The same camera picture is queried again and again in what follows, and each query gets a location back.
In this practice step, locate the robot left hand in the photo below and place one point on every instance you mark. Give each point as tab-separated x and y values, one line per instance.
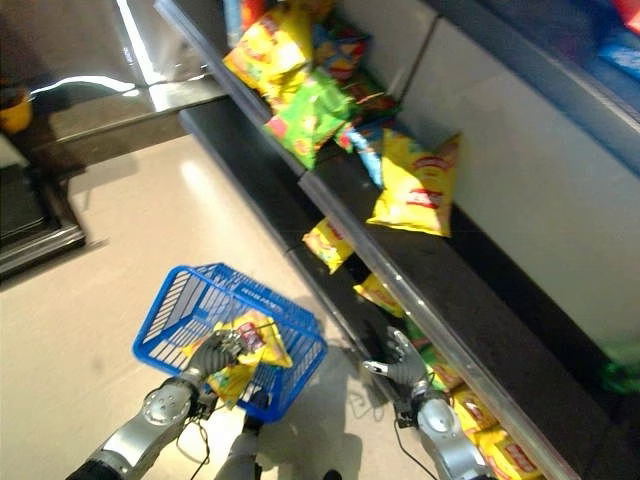
212	352

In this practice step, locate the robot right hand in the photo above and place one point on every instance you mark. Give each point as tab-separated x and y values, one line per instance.
407	367

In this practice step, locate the blue plastic shopping basket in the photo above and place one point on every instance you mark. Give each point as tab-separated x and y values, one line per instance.
200	300

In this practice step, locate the yellow chip bag red logo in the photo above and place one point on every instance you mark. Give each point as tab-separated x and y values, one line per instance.
270	345

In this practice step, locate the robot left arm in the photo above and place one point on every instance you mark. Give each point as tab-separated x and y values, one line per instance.
150	425

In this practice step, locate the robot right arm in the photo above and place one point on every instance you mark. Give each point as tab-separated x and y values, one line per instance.
442	435

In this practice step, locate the yellow green snack bag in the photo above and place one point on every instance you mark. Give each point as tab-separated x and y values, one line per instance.
230	382

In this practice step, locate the dark store shelf unit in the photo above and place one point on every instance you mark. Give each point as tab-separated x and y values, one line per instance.
475	310

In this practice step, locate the robot silver leg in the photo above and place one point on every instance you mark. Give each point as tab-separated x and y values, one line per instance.
242	452

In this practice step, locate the large yellow chip bag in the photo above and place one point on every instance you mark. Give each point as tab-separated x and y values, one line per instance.
420	185

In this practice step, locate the bright green snack bag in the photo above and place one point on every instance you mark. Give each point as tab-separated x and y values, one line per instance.
622	370

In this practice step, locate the dark low cabinet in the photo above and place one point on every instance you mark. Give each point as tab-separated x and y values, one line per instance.
30	220

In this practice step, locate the green chip bag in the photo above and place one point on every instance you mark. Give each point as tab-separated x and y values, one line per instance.
312	117

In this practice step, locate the dark red snack bag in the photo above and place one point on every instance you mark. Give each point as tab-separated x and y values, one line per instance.
372	97

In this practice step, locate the crumpled yellow chip bag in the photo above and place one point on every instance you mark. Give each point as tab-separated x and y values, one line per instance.
272	50

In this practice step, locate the yellow round object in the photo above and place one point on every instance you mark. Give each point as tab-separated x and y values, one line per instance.
15	115

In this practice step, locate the blue yellow chip bag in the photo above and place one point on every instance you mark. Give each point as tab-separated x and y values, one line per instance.
342	50

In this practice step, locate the blue snack pack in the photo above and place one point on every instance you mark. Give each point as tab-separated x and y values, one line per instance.
622	57

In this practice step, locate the red snack pack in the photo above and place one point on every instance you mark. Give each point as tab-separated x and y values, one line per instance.
629	12

